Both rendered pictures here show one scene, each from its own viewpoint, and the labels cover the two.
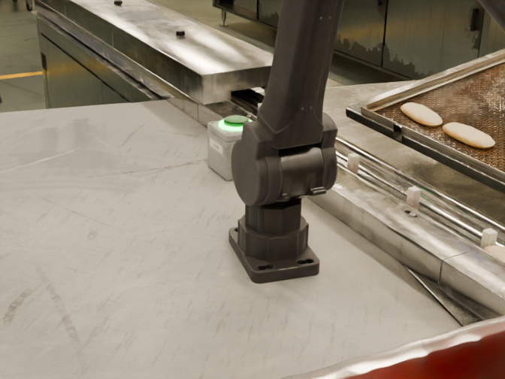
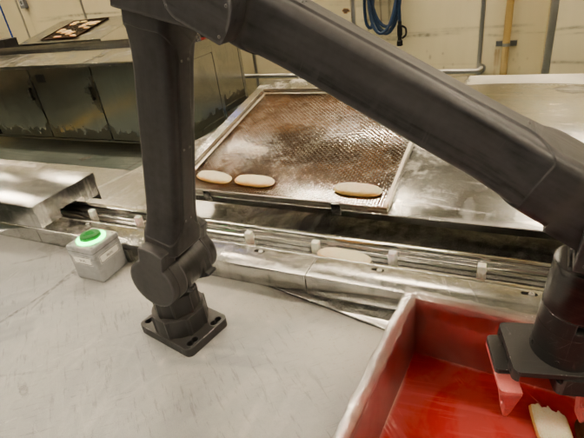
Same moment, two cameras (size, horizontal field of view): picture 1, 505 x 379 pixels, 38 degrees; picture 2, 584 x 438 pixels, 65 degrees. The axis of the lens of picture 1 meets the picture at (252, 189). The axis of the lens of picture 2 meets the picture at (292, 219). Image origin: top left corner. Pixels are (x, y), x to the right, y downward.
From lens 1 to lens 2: 0.26 m
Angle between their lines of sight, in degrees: 29
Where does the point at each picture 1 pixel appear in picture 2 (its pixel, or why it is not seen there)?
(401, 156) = (209, 208)
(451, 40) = not seen: hidden behind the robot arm
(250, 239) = (170, 327)
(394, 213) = (249, 255)
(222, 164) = (94, 272)
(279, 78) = (159, 205)
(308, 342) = (263, 382)
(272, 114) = (162, 234)
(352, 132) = not seen: hidden behind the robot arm
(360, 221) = (228, 270)
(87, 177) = not seen: outside the picture
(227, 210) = (122, 307)
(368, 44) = (97, 128)
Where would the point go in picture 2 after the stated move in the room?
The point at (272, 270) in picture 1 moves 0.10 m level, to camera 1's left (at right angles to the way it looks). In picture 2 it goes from (199, 341) to (135, 377)
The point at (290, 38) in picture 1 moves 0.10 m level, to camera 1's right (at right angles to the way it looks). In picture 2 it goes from (162, 173) to (234, 147)
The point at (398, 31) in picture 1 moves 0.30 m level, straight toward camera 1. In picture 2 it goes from (115, 113) to (119, 122)
